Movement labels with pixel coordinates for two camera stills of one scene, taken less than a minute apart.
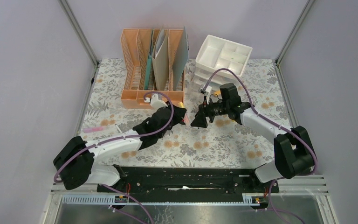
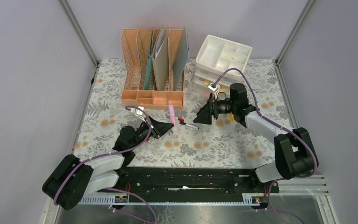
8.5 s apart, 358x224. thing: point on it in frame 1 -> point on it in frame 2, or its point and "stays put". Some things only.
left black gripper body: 176,119 -> 142,132
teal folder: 149,65 stays put
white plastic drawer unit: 214,53 stays put
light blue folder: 181,58 stays put
